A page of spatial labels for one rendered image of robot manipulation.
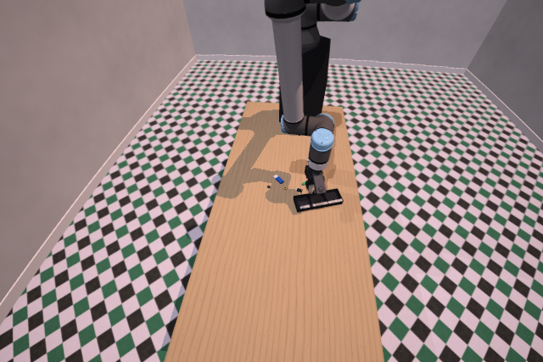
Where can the black rack of three labelled bins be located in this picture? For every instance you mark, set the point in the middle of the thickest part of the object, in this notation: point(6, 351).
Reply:
point(306, 201)

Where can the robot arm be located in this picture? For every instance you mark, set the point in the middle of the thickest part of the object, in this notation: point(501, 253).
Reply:
point(291, 34)

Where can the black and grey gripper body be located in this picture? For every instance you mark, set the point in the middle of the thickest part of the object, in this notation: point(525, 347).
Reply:
point(308, 172)

